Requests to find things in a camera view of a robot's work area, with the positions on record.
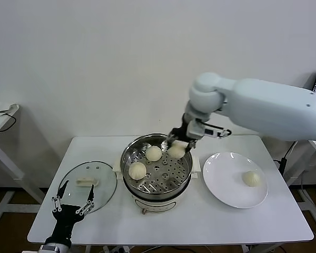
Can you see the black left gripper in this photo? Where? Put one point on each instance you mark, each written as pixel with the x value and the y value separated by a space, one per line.
pixel 67 214

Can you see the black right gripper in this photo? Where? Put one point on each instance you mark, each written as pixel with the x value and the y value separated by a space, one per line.
pixel 183 126

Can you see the white steamed baozi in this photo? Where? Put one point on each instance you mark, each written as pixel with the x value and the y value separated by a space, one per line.
pixel 153 153
pixel 251 179
pixel 137 170
pixel 177 151

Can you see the round glass lid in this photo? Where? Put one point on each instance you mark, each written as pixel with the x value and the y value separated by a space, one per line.
pixel 105 182

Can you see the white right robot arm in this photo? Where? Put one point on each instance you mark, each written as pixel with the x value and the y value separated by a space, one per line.
pixel 266 105

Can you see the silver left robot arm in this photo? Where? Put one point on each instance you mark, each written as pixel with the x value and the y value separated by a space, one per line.
pixel 51 249

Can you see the stainless steel steamer basket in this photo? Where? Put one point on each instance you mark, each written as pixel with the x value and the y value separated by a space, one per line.
pixel 171 176

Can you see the white round plate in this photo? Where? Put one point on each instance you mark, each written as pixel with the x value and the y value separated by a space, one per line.
pixel 221 179

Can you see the cream electric cooker base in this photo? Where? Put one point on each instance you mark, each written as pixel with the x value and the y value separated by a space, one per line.
pixel 158 204

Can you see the white side table with cloth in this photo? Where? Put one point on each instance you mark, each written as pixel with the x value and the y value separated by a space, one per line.
pixel 0 124

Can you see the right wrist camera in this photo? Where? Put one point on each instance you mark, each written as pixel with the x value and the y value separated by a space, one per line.
pixel 196 129

